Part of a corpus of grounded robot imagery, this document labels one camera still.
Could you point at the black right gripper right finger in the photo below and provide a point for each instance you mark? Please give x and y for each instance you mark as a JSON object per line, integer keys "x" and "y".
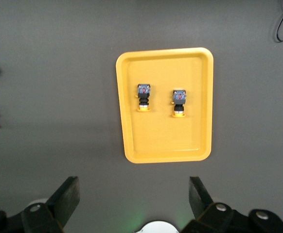
{"x": 199, "y": 199}

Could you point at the yellow push button switch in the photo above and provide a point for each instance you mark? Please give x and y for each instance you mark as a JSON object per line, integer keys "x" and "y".
{"x": 144, "y": 91}
{"x": 179, "y": 97}

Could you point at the yellow plastic tray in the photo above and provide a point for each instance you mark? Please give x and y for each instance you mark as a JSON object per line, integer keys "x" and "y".
{"x": 165, "y": 136}

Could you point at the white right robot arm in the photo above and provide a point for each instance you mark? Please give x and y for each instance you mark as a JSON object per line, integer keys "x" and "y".
{"x": 158, "y": 228}

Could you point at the dark grey table cloth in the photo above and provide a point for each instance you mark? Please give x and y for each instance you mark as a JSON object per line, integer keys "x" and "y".
{"x": 58, "y": 121}

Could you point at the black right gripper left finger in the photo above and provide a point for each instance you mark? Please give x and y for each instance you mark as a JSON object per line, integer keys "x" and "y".
{"x": 63, "y": 201}

